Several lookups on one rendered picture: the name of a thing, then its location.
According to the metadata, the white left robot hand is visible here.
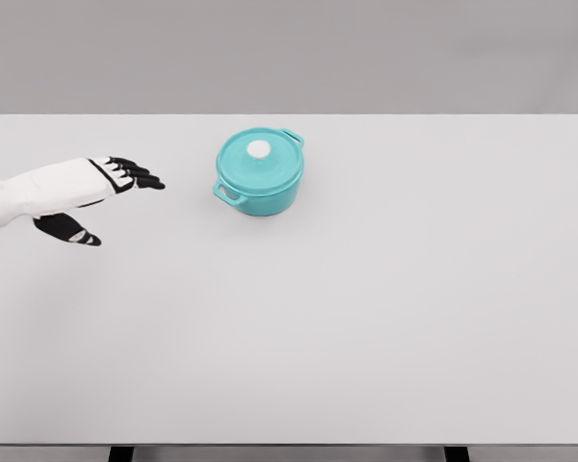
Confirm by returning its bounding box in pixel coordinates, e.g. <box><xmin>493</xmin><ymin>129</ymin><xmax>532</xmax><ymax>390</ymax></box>
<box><xmin>15</xmin><ymin>155</ymin><xmax>167</xmax><ymax>247</ymax></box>

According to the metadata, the teal pot lid white knob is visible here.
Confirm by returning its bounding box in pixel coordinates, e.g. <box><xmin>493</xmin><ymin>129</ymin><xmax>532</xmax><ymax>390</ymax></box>
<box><xmin>215</xmin><ymin>126</ymin><xmax>303</xmax><ymax>198</ymax></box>

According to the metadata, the teal pot with handles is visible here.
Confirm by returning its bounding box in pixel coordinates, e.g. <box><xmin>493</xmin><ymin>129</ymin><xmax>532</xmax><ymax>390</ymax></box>
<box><xmin>212</xmin><ymin>126</ymin><xmax>305</xmax><ymax>218</ymax></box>

